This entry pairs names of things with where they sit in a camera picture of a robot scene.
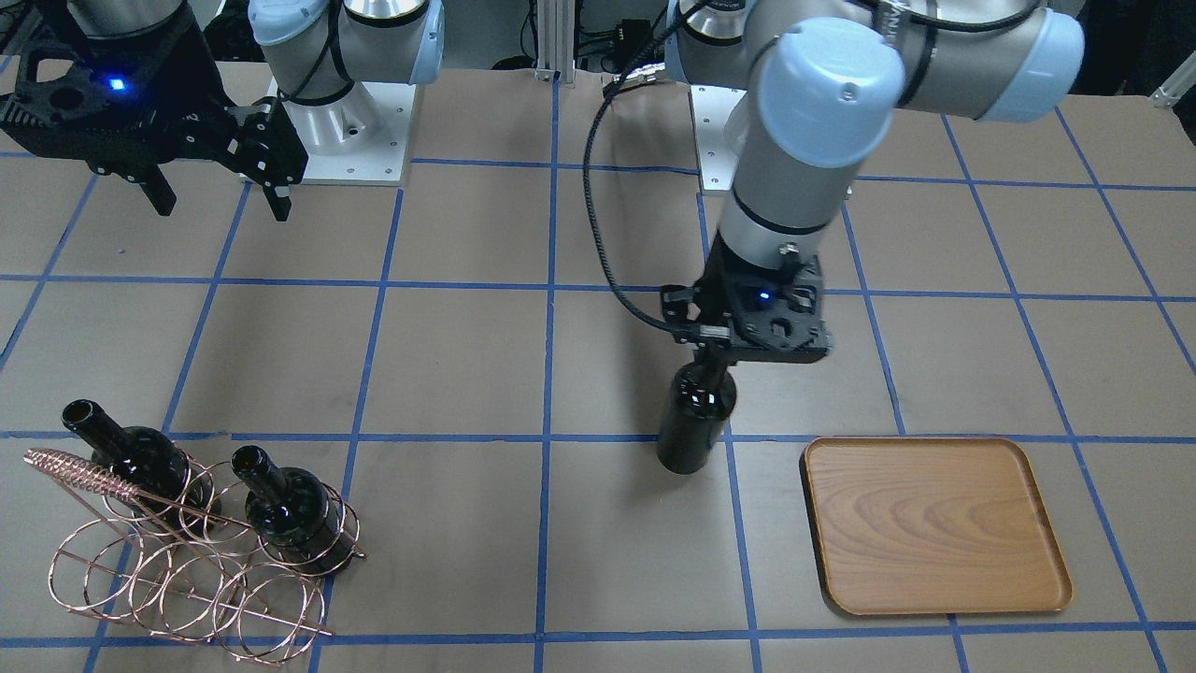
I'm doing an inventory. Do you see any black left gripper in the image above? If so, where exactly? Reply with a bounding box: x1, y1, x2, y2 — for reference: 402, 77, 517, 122
661, 237, 832, 365

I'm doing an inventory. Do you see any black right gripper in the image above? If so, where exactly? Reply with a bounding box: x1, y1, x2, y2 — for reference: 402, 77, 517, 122
4, 1, 307, 222

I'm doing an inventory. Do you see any dark wine bottle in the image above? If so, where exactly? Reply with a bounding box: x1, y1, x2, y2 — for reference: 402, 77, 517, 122
61, 399, 212, 508
231, 446, 353, 576
655, 361, 736, 476

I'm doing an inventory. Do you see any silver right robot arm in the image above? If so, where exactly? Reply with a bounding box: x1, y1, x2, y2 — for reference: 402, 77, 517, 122
4, 1, 444, 222

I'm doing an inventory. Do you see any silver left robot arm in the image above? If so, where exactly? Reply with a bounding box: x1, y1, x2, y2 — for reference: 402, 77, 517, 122
663, 1, 1085, 365

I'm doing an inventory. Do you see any wooden tray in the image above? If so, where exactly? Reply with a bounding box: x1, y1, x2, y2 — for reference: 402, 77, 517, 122
803, 438, 1074, 617

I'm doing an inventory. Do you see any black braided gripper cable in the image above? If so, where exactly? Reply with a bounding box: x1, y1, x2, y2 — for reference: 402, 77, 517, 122
582, 0, 710, 335

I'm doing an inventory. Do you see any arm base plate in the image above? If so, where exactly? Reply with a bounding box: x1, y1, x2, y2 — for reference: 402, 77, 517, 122
690, 84, 856, 197
285, 78, 422, 186

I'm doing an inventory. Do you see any aluminium frame post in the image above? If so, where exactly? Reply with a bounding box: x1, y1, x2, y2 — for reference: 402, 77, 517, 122
533, 0, 576, 88

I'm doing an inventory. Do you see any copper wire bottle basket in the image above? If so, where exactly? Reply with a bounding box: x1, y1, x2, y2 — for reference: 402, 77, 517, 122
24, 447, 332, 668

